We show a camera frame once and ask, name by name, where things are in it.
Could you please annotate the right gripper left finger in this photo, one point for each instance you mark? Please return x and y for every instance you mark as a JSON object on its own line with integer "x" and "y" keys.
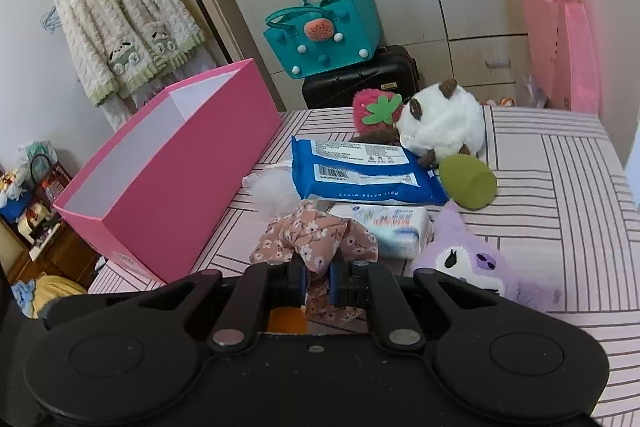
{"x": 259, "y": 290}

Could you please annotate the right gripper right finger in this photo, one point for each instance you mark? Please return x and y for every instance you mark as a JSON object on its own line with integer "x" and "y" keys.
{"x": 372, "y": 287}

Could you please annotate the white tissue pack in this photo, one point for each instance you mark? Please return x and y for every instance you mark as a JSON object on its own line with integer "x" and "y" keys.
{"x": 401, "y": 231}

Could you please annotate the white mesh bath puff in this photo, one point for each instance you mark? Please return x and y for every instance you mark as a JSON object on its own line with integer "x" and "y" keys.
{"x": 272, "y": 190}

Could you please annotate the purple Kuromi plush toy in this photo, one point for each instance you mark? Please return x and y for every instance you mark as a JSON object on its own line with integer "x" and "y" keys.
{"x": 459, "y": 253}

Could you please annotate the blue wet wipes pack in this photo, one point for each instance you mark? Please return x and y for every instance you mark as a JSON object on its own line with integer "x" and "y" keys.
{"x": 360, "y": 172}

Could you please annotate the green makeup sponge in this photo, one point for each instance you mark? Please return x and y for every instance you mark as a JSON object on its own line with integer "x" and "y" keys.
{"x": 468, "y": 181}

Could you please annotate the red strawberry plush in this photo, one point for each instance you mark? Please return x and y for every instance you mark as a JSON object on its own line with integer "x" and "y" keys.
{"x": 375, "y": 113}

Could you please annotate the white round plush toy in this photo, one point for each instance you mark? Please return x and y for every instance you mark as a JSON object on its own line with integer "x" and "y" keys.
{"x": 440, "y": 121}

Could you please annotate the pink storage box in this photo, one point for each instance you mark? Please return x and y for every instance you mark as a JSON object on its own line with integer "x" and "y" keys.
{"x": 153, "y": 193}

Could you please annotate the black suitcase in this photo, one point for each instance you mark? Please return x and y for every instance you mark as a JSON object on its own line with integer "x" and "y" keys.
{"x": 391, "y": 69}

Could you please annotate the wooden shelf with clutter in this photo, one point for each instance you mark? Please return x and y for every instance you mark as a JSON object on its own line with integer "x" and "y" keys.
{"x": 35, "y": 239}

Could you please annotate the teal felt tote bag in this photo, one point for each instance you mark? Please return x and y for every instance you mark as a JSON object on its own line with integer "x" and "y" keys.
{"x": 311, "y": 39}

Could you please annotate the cream green knit cardigan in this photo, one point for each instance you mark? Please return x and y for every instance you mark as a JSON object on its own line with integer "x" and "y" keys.
{"x": 119, "y": 45}

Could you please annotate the pink paper shopping bag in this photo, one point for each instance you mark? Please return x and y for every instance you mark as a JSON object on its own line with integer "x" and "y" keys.
{"x": 564, "y": 62}

